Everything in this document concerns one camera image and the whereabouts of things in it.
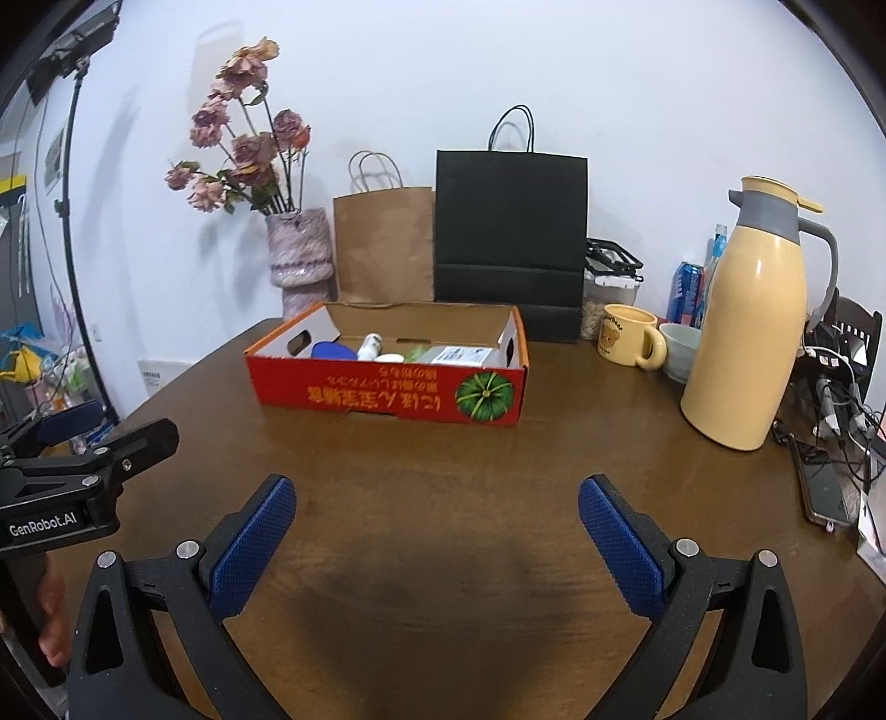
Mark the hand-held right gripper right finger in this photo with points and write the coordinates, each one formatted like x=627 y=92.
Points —
x=619 y=547

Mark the cluttered storage rack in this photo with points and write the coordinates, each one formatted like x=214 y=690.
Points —
x=28 y=367

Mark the white spray bottle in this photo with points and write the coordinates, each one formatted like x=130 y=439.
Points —
x=370 y=346

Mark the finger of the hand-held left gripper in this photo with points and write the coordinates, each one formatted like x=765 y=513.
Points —
x=69 y=419
x=138 y=443

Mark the clear jar with blue lid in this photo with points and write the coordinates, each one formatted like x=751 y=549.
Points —
x=460 y=356

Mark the brown paper bag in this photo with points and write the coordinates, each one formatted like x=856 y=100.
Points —
x=384 y=242

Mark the blue ridged lid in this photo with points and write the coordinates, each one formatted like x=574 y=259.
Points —
x=332 y=352

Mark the yellow bear mug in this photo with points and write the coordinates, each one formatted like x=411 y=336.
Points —
x=623 y=339

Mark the black light stand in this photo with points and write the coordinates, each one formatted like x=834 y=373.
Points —
x=73 y=41

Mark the pink marbled vase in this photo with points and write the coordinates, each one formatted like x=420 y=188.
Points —
x=301 y=249

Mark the green translucent container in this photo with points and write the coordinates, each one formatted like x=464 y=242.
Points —
x=417 y=355

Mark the clear bottle with blue label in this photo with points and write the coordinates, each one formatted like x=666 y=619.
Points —
x=713 y=263

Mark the blue drink can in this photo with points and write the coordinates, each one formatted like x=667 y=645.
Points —
x=685 y=291

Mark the dark wooden chair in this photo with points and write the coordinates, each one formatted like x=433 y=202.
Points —
x=858 y=325

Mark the red cardboard box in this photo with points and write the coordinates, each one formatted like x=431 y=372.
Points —
x=387 y=398

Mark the white board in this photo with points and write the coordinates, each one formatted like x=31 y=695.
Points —
x=163 y=377

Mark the dried rose bouquet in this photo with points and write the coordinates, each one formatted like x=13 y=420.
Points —
x=242 y=152

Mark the black paper bag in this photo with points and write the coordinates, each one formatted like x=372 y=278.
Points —
x=512 y=208

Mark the black smartphone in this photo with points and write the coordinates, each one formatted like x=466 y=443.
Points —
x=824 y=495

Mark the yellow thermos jug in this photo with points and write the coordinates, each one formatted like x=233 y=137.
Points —
x=747 y=332

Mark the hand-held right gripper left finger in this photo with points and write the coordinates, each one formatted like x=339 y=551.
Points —
x=253 y=547

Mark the clear container with black lid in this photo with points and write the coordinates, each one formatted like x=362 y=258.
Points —
x=612 y=277

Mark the person's left hand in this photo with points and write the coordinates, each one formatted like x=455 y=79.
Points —
x=54 y=616

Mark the white ridged cap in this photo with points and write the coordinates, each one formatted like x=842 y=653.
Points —
x=390 y=358

